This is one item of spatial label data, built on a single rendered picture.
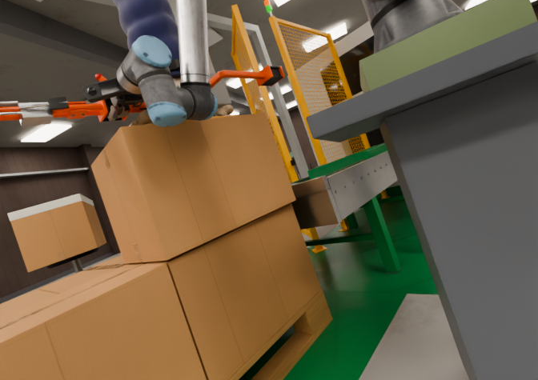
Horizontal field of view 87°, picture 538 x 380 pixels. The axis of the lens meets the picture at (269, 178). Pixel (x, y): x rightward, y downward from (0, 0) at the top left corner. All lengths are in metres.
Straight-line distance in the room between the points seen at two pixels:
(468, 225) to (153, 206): 0.75
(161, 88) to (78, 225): 1.71
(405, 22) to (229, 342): 0.96
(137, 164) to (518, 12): 0.88
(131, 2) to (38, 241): 1.66
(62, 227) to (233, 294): 1.61
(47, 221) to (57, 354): 1.64
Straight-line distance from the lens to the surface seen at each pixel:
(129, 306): 0.86
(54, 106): 1.03
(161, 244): 0.86
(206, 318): 0.96
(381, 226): 1.57
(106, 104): 1.08
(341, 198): 1.29
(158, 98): 0.78
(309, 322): 1.28
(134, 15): 1.31
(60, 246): 2.39
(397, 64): 0.61
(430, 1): 0.72
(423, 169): 0.62
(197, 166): 0.95
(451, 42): 0.63
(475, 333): 0.74
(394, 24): 0.71
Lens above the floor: 0.67
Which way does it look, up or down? level
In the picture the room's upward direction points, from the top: 19 degrees counter-clockwise
